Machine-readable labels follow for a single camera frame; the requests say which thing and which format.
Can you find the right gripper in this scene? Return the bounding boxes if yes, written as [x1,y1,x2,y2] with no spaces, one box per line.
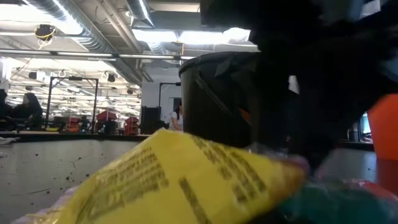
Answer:
[200,0,343,147]

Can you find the yellow candy packet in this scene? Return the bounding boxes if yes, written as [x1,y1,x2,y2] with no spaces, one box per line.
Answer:
[12,128,308,224]

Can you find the green clear-wrapped candy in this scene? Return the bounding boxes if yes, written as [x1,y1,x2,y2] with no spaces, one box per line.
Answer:
[248,179,398,224]

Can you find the computer monitor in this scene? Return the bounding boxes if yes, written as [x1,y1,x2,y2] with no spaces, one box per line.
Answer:
[360,113,373,144]

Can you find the orange jack-o-lantern bucket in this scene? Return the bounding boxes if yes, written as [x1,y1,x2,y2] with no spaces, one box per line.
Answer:
[368,93,398,162]

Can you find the black jack-o-lantern bucket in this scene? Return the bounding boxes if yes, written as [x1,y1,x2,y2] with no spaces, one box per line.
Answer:
[179,51,264,149]

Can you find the person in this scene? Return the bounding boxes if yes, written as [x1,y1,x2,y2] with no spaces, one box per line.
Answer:
[0,89,14,125]
[12,92,44,128]
[169,100,184,131]

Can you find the black gantry stand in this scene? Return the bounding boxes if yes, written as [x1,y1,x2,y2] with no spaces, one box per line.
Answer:
[158,82,182,131]
[46,76,100,133]

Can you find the black cabinet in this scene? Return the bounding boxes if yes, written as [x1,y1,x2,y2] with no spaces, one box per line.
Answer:
[140,105,170,134]

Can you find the red tool cart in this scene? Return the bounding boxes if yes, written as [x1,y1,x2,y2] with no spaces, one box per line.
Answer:
[96,110,119,122]
[124,116,141,136]

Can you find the yellow black cord reel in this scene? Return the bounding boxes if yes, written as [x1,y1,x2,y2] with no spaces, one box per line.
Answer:
[34,24,57,50]

